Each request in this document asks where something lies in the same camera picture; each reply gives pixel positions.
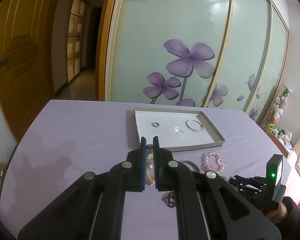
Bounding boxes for silver pearl chain necklace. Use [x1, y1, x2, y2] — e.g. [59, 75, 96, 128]
[145, 143, 156, 170]

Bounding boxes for thin silver bangle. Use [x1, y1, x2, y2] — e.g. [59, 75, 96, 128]
[185, 119, 204, 132]

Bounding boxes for person's right hand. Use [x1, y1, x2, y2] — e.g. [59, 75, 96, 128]
[265, 203, 288, 224]

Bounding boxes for wide silver cuff bangle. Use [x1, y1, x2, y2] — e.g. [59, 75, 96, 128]
[180, 160, 200, 173]

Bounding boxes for cream wrist watch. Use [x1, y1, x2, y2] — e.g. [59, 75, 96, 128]
[146, 153, 155, 186]

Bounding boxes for white shallow tray box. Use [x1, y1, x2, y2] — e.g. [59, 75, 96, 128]
[134, 108, 225, 152]

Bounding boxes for plush toy stack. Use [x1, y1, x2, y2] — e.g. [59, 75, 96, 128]
[261, 85, 292, 134]

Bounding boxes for floral sliding wardrobe door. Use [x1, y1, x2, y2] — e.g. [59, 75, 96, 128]
[97, 0, 289, 124]

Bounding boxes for brown wooden door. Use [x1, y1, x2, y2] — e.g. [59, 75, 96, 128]
[0, 0, 57, 141]

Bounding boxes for glass panel hallway door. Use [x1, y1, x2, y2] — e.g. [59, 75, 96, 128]
[66, 0, 85, 83]

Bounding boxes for pink bead bracelet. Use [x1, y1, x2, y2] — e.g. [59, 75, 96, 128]
[201, 151, 225, 172]

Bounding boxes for dark red bead necklace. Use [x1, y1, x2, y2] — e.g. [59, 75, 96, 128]
[161, 191, 177, 208]

